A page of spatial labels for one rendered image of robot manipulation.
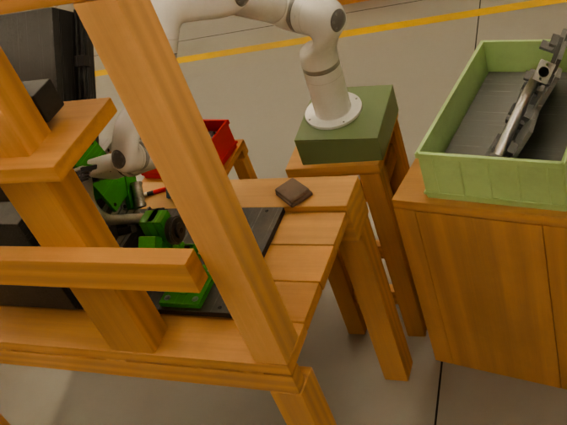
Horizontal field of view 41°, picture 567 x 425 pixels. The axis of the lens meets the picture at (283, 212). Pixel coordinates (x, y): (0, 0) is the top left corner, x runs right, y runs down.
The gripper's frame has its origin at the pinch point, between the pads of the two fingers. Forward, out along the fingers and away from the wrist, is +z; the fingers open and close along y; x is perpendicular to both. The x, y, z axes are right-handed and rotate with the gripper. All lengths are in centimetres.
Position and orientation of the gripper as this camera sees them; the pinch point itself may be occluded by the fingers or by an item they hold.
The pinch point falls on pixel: (88, 175)
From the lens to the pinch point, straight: 217.0
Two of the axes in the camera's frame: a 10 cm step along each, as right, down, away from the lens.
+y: -5.9, -0.5, -8.0
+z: -7.9, 2.1, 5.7
